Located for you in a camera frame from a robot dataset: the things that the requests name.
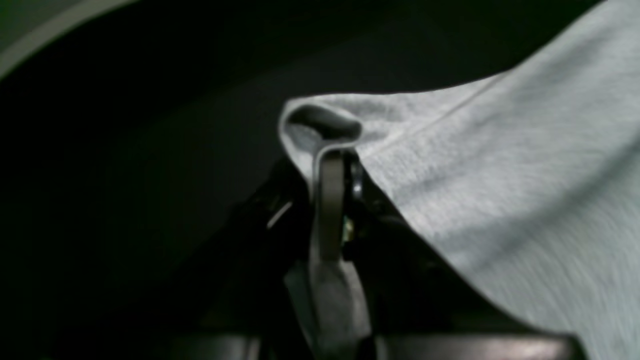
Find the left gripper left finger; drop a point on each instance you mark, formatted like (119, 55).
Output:
(241, 268)

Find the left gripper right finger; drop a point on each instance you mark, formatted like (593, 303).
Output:
(420, 307)

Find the white t-shirt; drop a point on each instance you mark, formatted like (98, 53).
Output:
(528, 182)

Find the black table cloth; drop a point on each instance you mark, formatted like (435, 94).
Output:
(127, 141)

